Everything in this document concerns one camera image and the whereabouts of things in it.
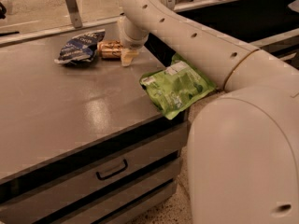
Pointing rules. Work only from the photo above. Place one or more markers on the metal railing bracket left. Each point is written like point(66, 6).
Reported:
point(72, 7)

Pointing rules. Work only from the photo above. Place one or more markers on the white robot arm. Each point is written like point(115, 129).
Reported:
point(243, 148)

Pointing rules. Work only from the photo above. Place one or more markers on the black drawer handle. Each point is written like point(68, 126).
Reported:
point(105, 172)

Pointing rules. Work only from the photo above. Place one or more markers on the grey cabinet drawer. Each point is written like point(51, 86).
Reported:
point(80, 198)

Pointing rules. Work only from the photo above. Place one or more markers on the orange drink can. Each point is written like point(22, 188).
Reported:
point(109, 49)

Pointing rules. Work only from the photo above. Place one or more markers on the blue chip bag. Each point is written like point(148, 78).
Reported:
point(81, 48)

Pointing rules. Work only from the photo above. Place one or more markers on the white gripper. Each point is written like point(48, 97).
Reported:
point(134, 43)

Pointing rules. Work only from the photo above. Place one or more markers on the green snack bag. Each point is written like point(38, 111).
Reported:
point(177, 87)

